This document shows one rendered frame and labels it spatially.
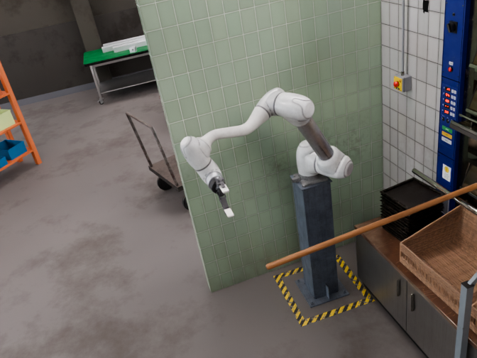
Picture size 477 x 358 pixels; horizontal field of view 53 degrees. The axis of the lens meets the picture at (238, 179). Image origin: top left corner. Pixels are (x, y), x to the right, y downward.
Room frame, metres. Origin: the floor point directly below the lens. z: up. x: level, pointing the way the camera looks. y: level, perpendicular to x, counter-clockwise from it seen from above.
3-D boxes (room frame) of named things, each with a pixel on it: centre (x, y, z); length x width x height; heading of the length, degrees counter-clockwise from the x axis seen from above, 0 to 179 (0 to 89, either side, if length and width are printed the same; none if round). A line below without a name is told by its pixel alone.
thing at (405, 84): (3.03, -1.20, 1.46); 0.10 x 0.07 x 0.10; 13
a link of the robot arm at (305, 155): (2.78, -0.49, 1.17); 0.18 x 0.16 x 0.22; 41
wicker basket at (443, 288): (2.08, -1.20, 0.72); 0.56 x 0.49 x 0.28; 15
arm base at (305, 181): (2.78, -0.46, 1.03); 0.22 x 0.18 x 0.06; 101
